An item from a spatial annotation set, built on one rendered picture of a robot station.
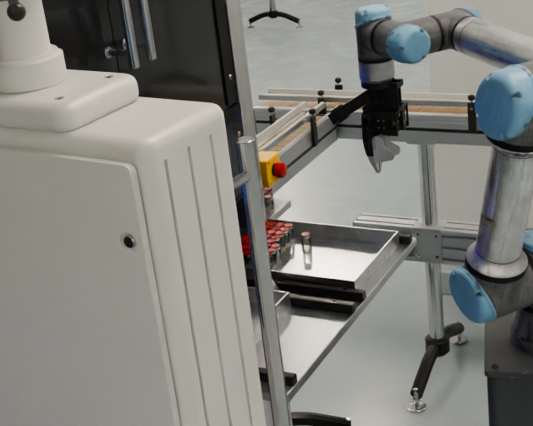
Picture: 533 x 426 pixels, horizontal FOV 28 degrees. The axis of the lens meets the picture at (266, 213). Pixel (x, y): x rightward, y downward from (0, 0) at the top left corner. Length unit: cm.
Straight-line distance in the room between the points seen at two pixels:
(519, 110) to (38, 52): 80
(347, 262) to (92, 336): 110
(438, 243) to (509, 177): 148
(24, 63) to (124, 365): 40
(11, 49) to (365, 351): 260
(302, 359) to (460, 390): 155
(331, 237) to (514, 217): 69
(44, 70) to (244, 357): 46
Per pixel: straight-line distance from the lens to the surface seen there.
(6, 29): 138
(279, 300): 220
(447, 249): 336
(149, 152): 123
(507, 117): 180
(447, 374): 363
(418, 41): 212
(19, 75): 137
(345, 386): 360
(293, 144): 303
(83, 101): 131
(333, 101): 331
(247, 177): 140
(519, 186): 191
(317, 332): 213
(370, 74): 223
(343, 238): 252
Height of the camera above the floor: 193
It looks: 23 degrees down
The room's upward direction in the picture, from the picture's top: 7 degrees counter-clockwise
